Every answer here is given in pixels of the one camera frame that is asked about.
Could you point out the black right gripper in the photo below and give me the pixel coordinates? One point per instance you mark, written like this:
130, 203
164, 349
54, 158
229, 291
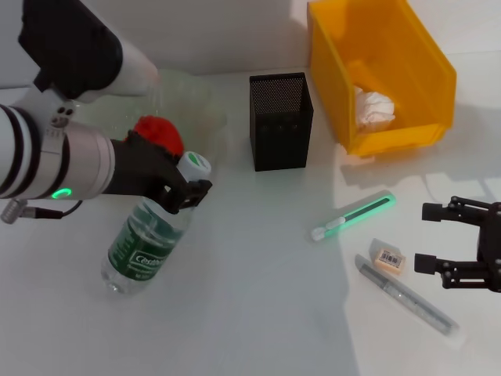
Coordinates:
491, 250

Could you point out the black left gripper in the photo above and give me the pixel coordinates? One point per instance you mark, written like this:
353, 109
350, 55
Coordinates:
145, 172

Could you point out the clear green-label water bottle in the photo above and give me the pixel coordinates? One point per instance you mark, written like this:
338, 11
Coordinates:
145, 243

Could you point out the red knitted toy orange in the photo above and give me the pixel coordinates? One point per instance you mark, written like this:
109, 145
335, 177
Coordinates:
160, 131

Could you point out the white paper ball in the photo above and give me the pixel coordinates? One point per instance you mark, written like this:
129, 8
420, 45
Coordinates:
373, 109

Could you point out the beige eraser with barcode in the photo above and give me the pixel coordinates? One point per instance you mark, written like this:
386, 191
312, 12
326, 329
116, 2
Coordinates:
389, 258

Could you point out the grey pen in clear sleeve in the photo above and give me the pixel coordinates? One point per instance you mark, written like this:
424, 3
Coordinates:
411, 301

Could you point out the pale green glass fruit plate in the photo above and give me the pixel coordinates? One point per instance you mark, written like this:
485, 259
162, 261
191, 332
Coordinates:
195, 105

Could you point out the black mesh pen holder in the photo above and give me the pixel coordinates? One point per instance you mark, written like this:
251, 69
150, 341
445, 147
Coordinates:
280, 133

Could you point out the left wrist metal connector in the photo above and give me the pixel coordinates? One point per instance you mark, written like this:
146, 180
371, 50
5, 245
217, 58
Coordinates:
11, 211

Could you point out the yellow plastic bin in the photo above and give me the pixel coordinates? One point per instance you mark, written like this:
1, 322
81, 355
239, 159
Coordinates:
391, 39

